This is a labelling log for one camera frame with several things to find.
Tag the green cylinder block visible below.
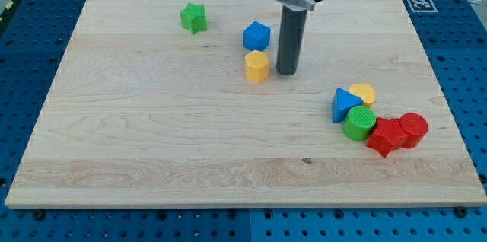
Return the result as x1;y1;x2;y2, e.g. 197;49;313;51
342;106;377;141

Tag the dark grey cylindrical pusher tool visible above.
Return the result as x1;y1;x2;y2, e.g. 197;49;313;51
276;5;307;75

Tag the red star block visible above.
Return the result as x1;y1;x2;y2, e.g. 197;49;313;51
366;117;409;158

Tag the light wooden board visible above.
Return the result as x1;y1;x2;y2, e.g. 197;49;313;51
5;0;486;209

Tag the red cylinder block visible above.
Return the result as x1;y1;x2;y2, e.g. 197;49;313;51
399;113;428;148

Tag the white fiducial marker tag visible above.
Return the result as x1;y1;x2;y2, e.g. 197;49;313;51
406;0;438;13

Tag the yellow hexagon block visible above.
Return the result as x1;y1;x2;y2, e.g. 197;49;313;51
244;50;269;83

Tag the green star block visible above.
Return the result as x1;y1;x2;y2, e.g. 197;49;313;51
180;2;207;34

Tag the yellow heart block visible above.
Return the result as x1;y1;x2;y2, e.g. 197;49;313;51
349;83;376;108

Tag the blue triangle block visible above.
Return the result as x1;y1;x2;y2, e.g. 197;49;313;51
332;88;363;123

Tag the blue cube block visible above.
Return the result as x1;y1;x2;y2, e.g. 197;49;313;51
243;21;271;51

